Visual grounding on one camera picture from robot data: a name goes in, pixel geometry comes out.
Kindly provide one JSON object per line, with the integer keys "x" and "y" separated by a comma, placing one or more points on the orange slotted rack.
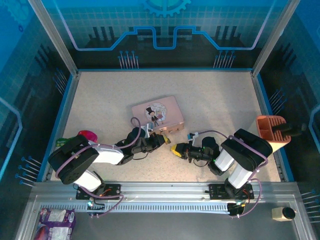
{"x": 271, "y": 130}

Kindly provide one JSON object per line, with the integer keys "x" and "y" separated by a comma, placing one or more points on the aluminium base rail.
{"x": 165, "y": 190}

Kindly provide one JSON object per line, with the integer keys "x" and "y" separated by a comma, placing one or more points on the pink cartoon couple tin box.
{"x": 157, "y": 112}

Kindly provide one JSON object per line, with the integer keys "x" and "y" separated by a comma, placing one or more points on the brass padlock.
{"x": 166, "y": 140}

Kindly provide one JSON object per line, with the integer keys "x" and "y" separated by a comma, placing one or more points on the purple snack bag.
{"x": 56, "y": 223}

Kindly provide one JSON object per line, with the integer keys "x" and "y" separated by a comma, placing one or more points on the aluminium frame post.
{"x": 275, "y": 37}
{"x": 53, "y": 37}

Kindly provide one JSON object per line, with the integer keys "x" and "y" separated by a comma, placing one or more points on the magenta plastic item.
{"x": 88, "y": 136}

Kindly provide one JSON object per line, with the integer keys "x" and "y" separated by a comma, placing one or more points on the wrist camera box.
{"x": 193, "y": 136}
{"x": 148, "y": 130}

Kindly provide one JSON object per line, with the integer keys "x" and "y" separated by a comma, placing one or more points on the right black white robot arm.
{"x": 247, "y": 155}

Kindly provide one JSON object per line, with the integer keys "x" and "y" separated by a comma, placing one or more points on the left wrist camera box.
{"x": 148, "y": 130}

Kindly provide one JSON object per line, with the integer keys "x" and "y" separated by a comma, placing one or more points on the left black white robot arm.
{"x": 80, "y": 160}

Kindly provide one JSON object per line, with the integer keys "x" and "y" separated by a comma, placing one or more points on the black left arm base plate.
{"x": 112, "y": 191}

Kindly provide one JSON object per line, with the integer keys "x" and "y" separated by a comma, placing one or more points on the wooden block with black disc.
{"x": 281, "y": 214}

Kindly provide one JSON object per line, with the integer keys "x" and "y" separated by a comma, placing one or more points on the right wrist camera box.
{"x": 193, "y": 136}

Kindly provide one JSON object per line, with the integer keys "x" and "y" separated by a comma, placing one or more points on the green packet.
{"x": 62, "y": 142}

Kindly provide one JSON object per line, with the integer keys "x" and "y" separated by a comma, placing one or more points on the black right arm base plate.
{"x": 217, "y": 191}

